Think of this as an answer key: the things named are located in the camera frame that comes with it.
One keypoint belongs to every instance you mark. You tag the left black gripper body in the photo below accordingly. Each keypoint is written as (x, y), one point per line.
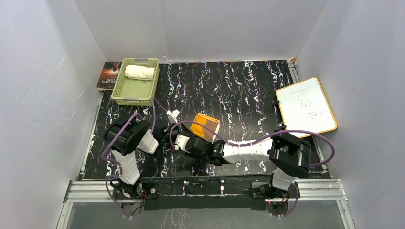
(176, 129)

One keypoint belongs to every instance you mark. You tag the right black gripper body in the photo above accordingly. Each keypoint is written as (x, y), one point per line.
(206, 157)

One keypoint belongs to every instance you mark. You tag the brown and yellow cloth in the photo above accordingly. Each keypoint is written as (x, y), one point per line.
(207, 122)

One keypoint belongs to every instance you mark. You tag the light green plastic basket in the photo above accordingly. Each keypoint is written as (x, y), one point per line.
(136, 91)

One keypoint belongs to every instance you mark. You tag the white terry towel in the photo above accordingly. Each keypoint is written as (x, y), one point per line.
(140, 72)

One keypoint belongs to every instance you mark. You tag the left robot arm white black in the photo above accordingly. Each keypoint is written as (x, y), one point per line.
(138, 135)

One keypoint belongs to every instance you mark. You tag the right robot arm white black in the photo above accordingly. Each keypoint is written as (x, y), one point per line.
(290, 154)

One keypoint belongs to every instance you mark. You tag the dark cover paperback book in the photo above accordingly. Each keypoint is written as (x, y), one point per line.
(108, 76)

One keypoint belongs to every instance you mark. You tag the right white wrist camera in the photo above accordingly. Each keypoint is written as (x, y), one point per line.
(180, 143)

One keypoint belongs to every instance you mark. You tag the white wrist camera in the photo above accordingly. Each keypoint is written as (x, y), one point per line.
(180, 143)
(173, 116)

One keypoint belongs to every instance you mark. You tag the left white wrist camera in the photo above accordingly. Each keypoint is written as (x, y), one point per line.
(173, 116)

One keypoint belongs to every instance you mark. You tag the whiteboard with wooden frame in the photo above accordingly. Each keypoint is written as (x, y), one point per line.
(304, 106)

